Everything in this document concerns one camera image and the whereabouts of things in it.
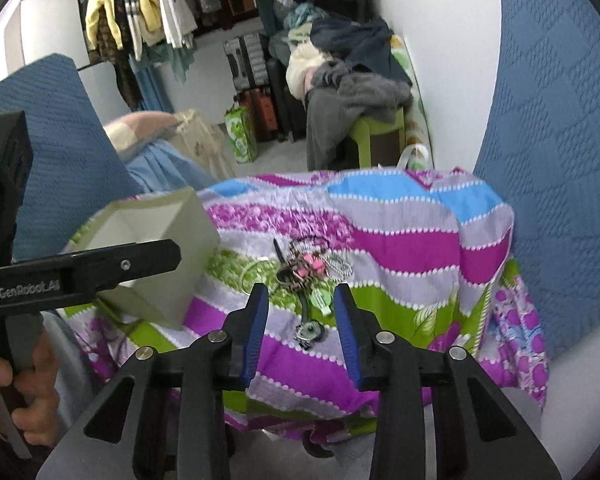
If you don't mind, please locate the floral green mattress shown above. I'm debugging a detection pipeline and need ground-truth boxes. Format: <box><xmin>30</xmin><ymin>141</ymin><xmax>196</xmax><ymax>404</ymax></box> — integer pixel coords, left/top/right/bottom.
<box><xmin>389</xmin><ymin>34</ymin><xmax>432</xmax><ymax>162</ymax></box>

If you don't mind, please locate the cream fluffy garment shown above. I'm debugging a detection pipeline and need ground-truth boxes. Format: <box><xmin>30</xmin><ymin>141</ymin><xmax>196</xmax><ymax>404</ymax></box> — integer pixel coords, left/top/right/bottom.
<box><xmin>285</xmin><ymin>41</ymin><xmax>327</xmax><ymax>99</ymax></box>

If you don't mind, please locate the blue quilted cushion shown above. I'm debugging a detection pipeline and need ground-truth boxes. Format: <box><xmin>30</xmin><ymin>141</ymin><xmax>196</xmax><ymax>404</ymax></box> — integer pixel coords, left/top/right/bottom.
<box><xmin>472</xmin><ymin>0</ymin><xmax>600</xmax><ymax>361</ymax></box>
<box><xmin>0</xmin><ymin>53</ymin><xmax>146</xmax><ymax>261</ymax></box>

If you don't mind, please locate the bronze key ring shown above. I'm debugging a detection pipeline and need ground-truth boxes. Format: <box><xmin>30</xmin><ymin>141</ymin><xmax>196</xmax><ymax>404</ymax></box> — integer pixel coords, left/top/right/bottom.
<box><xmin>276</xmin><ymin>264</ymin><xmax>306</xmax><ymax>293</ymax></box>

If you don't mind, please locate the dark navy garment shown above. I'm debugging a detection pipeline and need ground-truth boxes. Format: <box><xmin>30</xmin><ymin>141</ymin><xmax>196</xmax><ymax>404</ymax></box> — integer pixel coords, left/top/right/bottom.
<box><xmin>309</xmin><ymin>15</ymin><xmax>414</xmax><ymax>87</ymax></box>

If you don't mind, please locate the person's left hand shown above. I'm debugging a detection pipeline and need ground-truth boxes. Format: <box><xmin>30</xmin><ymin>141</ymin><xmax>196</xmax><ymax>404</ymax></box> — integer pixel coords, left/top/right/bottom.
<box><xmin>0</xmin><ymin>332</ymin><xmax>62</xmax><ymax>448</ymax></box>

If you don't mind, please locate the thin pale green bangle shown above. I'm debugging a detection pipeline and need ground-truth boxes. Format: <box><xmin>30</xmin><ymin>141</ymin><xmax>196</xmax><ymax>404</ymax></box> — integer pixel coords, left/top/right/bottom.
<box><xmin>239</xmin><ymin>258</ymin><xmax>277</xmax><ymax>294</ymax></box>

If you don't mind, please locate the pink bead bracelet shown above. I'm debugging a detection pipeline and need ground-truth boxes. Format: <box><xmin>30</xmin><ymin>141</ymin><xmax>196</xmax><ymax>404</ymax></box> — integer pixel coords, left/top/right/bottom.
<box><xmin>296</xmin><ymin>254</ymin><xmax>326</xmax><ymax>281</ymax></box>

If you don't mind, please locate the light blue cloth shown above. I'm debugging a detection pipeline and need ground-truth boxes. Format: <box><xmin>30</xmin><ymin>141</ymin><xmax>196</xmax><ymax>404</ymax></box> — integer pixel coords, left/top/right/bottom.
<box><xmin>124</xmin><ymin>139</ymin><xmax>220</xmax><ymax>194</ymax></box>

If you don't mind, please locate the red suitcase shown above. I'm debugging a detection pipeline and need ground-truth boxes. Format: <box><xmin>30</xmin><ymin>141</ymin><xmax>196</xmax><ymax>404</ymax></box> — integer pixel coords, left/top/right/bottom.
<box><xmin>236</xmin><ymin>87</ymin><xmax>281</xmax><ymax>144</ymax></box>

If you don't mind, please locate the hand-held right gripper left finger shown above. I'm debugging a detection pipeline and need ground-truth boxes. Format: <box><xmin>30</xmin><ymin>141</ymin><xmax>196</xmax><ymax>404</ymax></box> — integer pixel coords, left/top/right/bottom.
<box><xmin>37</xmin><ymin>284</ymin><xmax>271</xmax><ymax>480</ymax></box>

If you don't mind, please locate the white shirt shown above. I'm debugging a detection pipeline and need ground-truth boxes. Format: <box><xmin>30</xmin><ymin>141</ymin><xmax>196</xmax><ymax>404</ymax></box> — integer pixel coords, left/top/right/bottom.
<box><xmin>154</xmin><ymin>0</ymin><xmax>199</xmax><ymax>50</ymax></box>

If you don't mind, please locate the yellow jacket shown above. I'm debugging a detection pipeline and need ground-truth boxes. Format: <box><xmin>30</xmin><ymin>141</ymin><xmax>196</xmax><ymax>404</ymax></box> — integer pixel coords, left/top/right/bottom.
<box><xmin>84</xmin><ymin>0</ymin><xmax>164</xmax><ymax>52</ymax></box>

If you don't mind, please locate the teal knitted cloth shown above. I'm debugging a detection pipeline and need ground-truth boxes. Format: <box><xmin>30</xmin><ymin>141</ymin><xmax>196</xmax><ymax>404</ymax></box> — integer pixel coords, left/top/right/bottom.
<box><xmin>279</xmin><ymin>2</ymin><xmax>322</xmax><ymax>32</ymax></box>

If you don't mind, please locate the black cord bead bracelet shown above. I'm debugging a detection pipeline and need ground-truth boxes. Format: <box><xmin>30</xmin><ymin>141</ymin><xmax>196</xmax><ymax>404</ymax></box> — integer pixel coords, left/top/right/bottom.
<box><xmin>289</xmin><ymin>236</ymin><xmax>332</xmax><ymax>261</ymax></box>

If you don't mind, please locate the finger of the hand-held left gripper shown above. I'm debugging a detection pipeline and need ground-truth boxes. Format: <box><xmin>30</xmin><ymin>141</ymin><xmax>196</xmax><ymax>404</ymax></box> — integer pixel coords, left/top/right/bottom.
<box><xmin>62</xmin><ymin>239</ymin><xmax>183</xmax><ymax>306</ymax></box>

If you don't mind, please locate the pink pillow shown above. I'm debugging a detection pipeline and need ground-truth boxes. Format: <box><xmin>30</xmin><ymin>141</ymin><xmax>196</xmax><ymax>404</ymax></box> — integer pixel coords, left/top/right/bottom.
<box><xmin>102</xmin><ymin>111</ymin><xmax>179</xmax><ymax>155</ymax></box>

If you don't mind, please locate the grey fleece garment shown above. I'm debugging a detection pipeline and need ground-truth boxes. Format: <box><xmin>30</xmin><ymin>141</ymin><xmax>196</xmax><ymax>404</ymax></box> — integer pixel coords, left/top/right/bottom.
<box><xmin>305</xmin><ymin>59</ymin><xmax>414</xmax><ymax>172</ymax></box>

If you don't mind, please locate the grey cardboard box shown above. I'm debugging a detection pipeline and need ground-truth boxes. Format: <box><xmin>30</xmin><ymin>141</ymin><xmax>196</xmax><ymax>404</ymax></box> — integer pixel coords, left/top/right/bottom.
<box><xmin>77</xmin><ymin>186</ymin><xmax>222</xmax><ymax>330</ymax></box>

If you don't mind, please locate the round pendant necklace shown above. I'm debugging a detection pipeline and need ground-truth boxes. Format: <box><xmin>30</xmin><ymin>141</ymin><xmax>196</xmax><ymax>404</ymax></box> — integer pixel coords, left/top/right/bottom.
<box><xmin>294</xmin><ymin>290</ymin><xmax>327</xmax><ymax>350</ymax></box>

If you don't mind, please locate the striped floral blanket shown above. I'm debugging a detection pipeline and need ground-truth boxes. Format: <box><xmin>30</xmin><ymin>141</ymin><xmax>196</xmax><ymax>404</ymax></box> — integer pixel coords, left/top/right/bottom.
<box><xmin>62</xmin><ymin>167</ymin><xmax>548</xmax><ymax>443</ymax></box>

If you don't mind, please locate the black suitcase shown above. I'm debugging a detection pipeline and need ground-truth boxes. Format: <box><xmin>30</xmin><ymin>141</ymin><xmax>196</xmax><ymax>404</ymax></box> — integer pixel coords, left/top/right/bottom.
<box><xmin>266</xmin><ymin>57</ymin><xmax>309</xmax><ymax>144</ymax></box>

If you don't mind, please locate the green hair clip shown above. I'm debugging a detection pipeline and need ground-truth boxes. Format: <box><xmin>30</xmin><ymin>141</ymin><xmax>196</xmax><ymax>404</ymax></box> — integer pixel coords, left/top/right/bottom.
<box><xmin>312</xmin><ymin>287</ymin><xmax>334</xmax><ymax>314</ymax></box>

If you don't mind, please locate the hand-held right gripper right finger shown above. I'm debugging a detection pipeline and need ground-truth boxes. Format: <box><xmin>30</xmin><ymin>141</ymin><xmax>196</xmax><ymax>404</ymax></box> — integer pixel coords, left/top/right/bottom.
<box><xmin>334</xmin><ymin>284</ymin><xmax>563</xmax><ymax>480</ymax></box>

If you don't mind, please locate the green printed bag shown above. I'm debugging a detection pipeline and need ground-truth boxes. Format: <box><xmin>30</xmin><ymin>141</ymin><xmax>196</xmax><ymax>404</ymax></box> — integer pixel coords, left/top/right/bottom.
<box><xmin>223</xmin><ymin>106</ymin><xmax>260</xmax><ymax>164</ymax></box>

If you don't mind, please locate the beige lace cloth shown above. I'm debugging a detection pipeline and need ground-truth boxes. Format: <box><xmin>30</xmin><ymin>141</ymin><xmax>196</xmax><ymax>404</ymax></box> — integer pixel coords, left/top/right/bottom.
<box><xmin>171</xmin><ymin>108</ymin><xmax>237</xmax><ymax>179</ymax></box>

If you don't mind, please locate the green plastic stool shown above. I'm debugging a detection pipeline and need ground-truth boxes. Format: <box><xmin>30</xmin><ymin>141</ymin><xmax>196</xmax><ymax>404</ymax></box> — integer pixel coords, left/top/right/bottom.
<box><xmin>349</xmin><ymin>105</ymin><xmax>407</xmax><ymax>169</ymax></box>

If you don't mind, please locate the plaid shirt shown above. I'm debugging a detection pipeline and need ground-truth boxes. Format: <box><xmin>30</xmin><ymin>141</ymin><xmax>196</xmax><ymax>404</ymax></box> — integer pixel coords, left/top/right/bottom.
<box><xmin>96</xmin><ymin>0</ymin><xmax>143</xmax><ymax>61</ymax></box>

